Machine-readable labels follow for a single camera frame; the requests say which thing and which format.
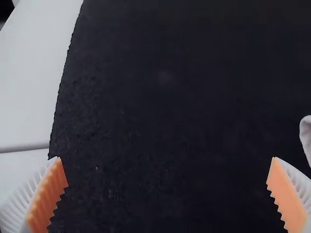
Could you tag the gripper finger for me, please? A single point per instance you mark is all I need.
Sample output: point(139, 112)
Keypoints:
point(34, 201)
point(291, 196)

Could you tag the pale towel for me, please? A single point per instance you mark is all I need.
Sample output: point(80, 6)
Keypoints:
point(306, 136)

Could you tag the black mat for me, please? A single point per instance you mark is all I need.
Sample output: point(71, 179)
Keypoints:
point(170, 97)

